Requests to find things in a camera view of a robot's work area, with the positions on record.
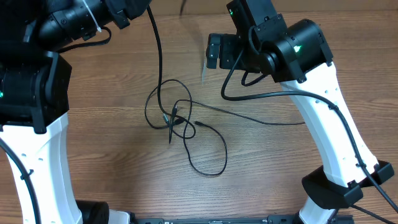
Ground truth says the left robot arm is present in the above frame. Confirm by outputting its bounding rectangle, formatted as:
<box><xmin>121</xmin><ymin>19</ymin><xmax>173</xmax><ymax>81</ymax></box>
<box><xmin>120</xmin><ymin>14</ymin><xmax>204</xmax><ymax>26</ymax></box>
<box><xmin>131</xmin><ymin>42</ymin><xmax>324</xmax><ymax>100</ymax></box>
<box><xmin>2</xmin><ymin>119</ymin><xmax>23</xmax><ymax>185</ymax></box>
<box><xmin>1</xmin><ymin>0</ymin><xmax>149</xmax><ymax>223</ymax></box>

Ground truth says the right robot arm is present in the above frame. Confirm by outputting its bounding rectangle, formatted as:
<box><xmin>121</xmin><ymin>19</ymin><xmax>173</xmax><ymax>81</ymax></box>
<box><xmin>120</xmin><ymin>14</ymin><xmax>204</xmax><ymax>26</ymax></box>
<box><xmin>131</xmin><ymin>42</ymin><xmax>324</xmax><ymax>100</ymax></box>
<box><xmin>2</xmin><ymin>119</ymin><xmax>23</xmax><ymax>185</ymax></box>
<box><xmin>206</xmin><ymin>0</ymin><xmax>394</xmax><ymax>223</ymax></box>

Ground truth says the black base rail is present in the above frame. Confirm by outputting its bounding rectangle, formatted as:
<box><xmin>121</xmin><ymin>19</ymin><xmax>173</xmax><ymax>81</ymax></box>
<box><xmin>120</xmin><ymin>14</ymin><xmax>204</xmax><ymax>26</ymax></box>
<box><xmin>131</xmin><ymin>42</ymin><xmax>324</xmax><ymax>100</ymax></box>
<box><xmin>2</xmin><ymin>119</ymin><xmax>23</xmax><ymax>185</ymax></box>
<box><xmin>124</xmin><ymin>213</ymin><xmax>355</xmax><ymax>224</ymax></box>

